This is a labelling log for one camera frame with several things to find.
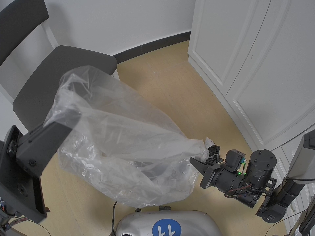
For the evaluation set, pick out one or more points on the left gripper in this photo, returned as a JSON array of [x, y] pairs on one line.
[[14, 190]]

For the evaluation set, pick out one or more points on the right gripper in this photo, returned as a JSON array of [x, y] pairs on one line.
[[221, 179]]

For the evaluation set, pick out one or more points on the clear plastic bag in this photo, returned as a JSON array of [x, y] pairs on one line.
[[118, 131]]

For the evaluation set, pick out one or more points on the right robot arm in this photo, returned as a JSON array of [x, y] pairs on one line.
[[260, 168]]

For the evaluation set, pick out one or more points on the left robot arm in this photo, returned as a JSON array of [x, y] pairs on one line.
[[5, 221]]

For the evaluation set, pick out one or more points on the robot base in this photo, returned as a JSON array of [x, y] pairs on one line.
[[169, 224]]

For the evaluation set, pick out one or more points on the crumpled black plastic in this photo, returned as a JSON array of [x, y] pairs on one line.
[[215, 154]]

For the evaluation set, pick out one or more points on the crumpled white paper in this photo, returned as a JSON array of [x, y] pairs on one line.
[[209, 141]]

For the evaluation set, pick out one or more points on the dark grey white-framed chair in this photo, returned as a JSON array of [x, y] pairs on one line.
[[64, 65]]

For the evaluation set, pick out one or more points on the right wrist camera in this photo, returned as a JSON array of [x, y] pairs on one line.
[[235, 160]]

